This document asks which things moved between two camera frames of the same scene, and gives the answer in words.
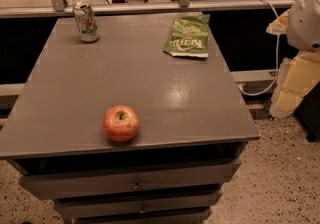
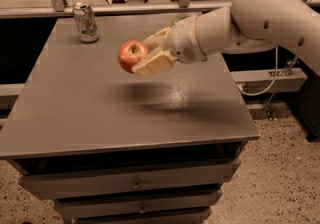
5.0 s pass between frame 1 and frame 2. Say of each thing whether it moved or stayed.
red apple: moved
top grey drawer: stayed
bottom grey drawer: stayed
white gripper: moved
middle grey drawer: stayed
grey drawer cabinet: stayed
